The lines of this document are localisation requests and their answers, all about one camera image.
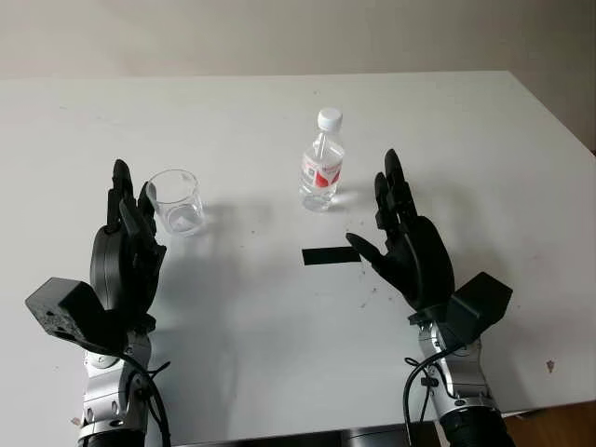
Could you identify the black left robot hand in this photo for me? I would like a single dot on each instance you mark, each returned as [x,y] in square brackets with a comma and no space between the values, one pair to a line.
[116,265]

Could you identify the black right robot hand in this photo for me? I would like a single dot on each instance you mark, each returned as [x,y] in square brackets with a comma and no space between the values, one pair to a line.
[426,261]

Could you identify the clear plastic water bottle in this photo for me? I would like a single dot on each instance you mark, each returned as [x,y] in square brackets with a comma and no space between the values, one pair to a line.
[321,177]

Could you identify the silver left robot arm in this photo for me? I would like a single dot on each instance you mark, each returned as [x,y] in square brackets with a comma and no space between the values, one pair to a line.
[104,396]

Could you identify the clear glass cup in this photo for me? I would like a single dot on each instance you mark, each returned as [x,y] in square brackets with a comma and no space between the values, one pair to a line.
[179,205]

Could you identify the black tape strip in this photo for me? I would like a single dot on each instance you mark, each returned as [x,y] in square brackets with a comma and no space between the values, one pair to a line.
[328,256]

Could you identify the black robot torso edge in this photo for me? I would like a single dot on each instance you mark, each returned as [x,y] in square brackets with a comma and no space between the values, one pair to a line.
[302,438]

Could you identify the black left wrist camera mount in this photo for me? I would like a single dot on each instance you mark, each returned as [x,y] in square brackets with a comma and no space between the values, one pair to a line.
[70,312]

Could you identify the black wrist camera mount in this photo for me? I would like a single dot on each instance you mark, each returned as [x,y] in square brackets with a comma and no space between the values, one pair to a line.
[482,298]
[70,312]

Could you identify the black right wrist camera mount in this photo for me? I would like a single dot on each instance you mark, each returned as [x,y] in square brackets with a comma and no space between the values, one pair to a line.
[482,298]

